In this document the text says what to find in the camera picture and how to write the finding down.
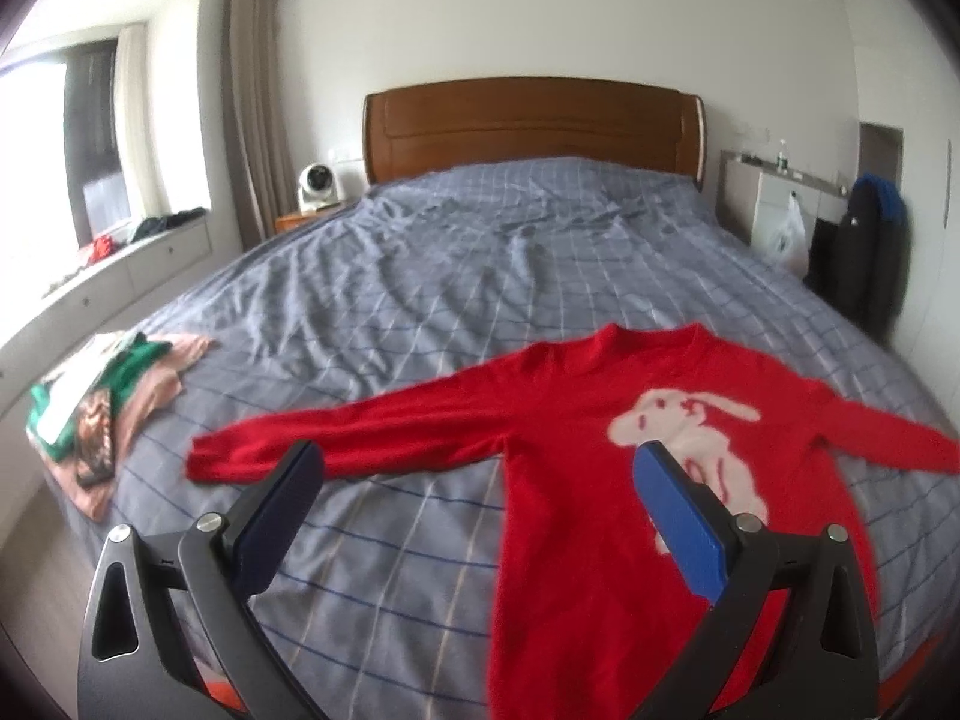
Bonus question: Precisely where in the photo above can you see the red sweater with white rabbit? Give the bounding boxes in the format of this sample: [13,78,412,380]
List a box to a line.
[185,325,958,718]

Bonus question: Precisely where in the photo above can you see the pile of folded clothes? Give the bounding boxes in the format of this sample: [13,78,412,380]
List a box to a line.
[25,330,213,522]

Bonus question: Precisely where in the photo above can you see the clothes on window bench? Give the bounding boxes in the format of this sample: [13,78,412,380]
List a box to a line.
[80,206,206,265]

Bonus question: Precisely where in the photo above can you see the white window bench drawers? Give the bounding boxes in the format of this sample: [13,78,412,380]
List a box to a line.
[2,216,212,413]

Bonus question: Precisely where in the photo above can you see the dark jacket on chair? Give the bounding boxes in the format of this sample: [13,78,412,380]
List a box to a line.
[804,172,908,343]

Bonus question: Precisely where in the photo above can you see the white plastic bag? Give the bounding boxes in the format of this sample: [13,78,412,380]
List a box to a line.
[760,190,811,280]

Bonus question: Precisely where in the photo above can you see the white bedside cabinet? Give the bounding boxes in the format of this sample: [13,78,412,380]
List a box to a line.
[716,151,848,275]

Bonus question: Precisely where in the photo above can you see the white small fan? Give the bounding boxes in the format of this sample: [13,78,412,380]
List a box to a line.
[298,163,342,215]

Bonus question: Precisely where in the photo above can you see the beige curtain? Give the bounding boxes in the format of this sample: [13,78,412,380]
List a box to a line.
[224,0,296,250]

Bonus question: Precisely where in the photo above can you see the brown wooden headboard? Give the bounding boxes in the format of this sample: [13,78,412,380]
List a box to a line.
[363,76,706,187]

